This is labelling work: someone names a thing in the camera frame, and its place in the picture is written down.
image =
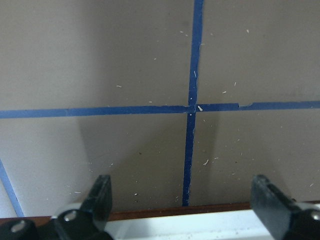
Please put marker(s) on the white drawer handle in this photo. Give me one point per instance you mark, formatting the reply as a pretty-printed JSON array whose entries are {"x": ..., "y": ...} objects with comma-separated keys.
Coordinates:
[{"x": 228, "y": 225}]

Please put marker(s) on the light wooden drawer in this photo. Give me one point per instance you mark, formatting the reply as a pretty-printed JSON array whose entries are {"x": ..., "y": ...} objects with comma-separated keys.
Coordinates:
[{"x": 149, "y": 213}]

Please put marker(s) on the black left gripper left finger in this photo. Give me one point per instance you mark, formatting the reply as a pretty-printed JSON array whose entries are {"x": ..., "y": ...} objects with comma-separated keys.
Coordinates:
[{"x": 98, "y": 202}]

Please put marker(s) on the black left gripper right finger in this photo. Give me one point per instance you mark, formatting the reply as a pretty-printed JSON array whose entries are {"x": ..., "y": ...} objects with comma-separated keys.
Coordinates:
[{"x": 271, "y": 206}]

